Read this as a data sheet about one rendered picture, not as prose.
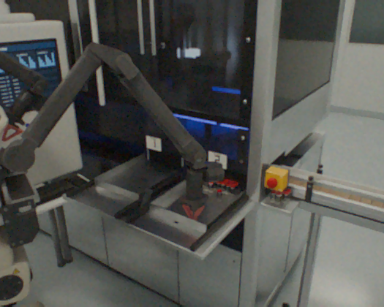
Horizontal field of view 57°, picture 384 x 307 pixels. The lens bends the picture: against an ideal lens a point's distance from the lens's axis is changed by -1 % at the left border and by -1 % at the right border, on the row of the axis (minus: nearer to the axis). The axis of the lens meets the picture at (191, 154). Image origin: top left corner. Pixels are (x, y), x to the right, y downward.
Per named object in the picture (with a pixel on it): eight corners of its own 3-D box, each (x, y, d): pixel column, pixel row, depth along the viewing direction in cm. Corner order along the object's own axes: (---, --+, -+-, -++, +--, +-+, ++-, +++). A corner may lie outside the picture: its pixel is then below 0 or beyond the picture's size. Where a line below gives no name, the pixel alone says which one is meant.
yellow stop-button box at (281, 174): (271, 180, 143) (273, 164, 140) (288, 184, 139) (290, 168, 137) (263, 187, 137) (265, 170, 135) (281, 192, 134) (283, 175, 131)
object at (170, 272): (104, 175, 360) (95, 90, 325) (308, 247, 253) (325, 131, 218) (13, 222, 284) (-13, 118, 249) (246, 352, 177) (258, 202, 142)
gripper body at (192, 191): (208, 199, 127) (210, 180, 124) (193, 210, 119) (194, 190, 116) (193, 194, 130) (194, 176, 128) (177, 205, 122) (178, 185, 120)
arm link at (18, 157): (92, 33, 105) (97, 28, 96) (128, 63, 111) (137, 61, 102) (-1, 156, 101) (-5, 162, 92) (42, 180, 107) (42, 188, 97)
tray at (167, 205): (198, 177, 163) (198, 170, 162) (249, 193, 149) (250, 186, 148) (149, 210, 137) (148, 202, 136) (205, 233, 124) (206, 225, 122)
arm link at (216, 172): (184, 148, 123) (194, 152, 115) (213, 145, 127) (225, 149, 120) (185, 181, 125) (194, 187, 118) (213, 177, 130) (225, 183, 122)
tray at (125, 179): (145, 158, 183) (145, 152, 181) (186, 171, 169) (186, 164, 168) (94, 185, 157) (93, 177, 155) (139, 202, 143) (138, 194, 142)
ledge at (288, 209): (273, 192, 153) (273, 188, 153) (302, 201, 147) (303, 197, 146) (260, 207, 143) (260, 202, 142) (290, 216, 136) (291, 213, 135)
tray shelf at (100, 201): (138, 159, 186) (137, 156, 185) (262, 197, 150) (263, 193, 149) (62, 199, 150) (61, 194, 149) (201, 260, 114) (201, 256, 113)
